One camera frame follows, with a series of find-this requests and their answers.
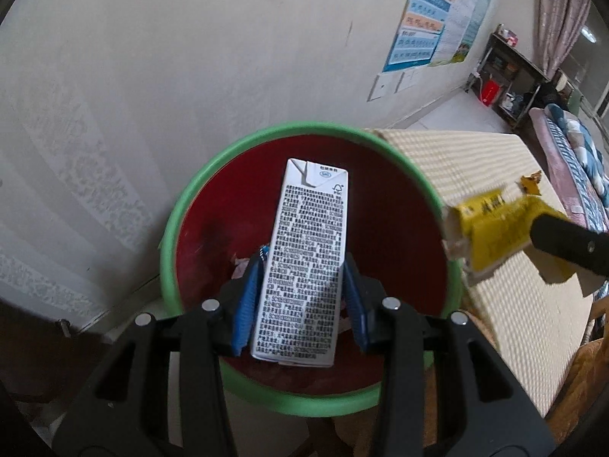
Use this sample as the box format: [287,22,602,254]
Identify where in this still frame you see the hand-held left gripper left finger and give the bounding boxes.
[52,252,265,457]

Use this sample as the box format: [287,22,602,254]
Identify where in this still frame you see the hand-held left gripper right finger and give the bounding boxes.
[343,252,557,457]

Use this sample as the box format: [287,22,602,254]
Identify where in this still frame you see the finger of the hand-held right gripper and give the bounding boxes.
[528,212,609,278]

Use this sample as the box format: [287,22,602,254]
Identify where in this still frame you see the pink plastic wrapper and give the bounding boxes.
[229,256,253,281]

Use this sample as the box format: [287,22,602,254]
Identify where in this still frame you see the white milk carton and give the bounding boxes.
[250,158,349,368]

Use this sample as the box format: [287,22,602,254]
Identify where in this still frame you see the yellow white wrapper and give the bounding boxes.
[442,190,598,298]

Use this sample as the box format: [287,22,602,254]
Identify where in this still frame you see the green rimmed red bin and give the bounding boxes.
[159,123,463,416]

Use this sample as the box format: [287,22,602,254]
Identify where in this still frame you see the brown yellow candy wrapper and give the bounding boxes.
[518,171,544,196]

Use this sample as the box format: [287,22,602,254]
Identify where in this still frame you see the blue patterned quilt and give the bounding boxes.
[545,104,609,234]

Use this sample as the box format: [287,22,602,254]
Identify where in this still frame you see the pink blanket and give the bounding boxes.
[529,109,591,224]

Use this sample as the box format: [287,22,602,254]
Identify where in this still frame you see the checked tablecloth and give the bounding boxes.
[364,128,595,420]

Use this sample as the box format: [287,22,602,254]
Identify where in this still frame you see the tan plush stool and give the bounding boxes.
[545,333,609,431]

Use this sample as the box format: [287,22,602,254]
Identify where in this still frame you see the red bucket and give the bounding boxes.
[480,80,502,106]

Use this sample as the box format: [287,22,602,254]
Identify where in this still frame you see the metal shelf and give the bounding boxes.
[464,24,555,129]

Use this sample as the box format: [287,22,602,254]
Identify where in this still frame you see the pink patterned curtain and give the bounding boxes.
[533,0,593,79]

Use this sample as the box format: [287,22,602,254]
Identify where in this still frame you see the white wall socket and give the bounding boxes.
[366,72,398,102]

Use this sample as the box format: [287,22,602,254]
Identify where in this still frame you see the wall poster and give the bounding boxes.
[383,0,493,74]

